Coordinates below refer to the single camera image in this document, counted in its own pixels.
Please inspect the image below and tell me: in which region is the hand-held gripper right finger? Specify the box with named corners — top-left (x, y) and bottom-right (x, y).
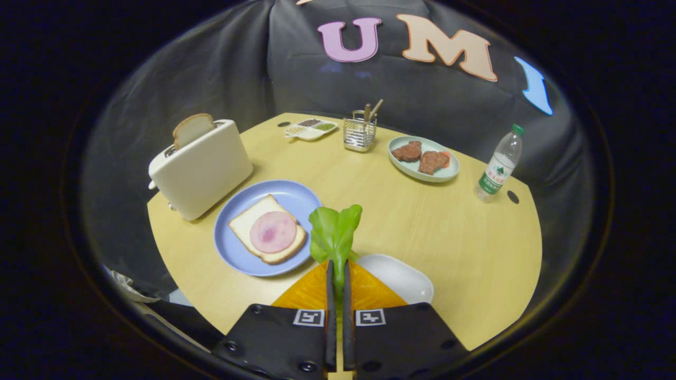
top-left (342, 260), bottom-right (468, 380)

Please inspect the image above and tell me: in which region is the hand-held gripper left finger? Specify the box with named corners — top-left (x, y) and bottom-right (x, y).
top-left (211, 260), bottom-right (337, 380)

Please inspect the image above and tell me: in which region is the green lettuce leaf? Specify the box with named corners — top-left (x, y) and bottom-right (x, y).
top-left (308, 204), bottom-right (363, 296)

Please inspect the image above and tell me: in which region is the plain white bread slice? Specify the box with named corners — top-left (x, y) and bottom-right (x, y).
top-left (172, 113), bottom-right (216, 150)

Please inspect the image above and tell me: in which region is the white plate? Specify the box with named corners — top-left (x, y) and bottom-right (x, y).
top-left (355, 254), bottom-right (435, 305)

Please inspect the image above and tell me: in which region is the pink ham slice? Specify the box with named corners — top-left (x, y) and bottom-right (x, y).
top-left (249, 211), bottom-right (298, 254)

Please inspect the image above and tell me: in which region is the bread slice under ham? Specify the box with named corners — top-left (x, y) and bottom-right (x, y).
top-left (228, 194), bottom-right (308, 265)

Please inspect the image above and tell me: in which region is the blue plate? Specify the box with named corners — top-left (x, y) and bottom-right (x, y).
top-left (213, 179), bottom-right (323, 277)

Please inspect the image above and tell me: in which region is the pale green plate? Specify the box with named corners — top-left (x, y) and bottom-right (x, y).
top-left (388, 136), bottom-right (461, 183)

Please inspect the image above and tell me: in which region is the brown cooked meat piece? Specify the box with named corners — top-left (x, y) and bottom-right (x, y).
top-left (391, 140), bottom-right (423, 163)
top-left (418, 150), bottom-right (450, 176)

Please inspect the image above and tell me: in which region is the white divided dish with beans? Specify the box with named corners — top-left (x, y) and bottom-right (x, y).
top-left (284, 118), bottom-right (339, 141)

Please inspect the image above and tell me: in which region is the white toaster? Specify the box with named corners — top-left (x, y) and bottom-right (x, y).
top-left (148, 119), bottom-right (254, 221)

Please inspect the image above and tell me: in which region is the clear water bottle green cap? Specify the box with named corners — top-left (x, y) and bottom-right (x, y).
top-left (474, 123), bottom-right (525, 203)

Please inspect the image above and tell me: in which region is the white crumpled sheet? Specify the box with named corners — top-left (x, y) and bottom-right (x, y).
top-left (103, 265), bottom-right (160, 304)

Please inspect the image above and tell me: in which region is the black backdrop cloth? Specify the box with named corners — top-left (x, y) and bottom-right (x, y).
top-left (79, 0), bottom-right (597, 317)

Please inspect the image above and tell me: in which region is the metal wire utensil holder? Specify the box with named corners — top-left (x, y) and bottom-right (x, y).
top-left (343, 110), bottom-right (378, 153)

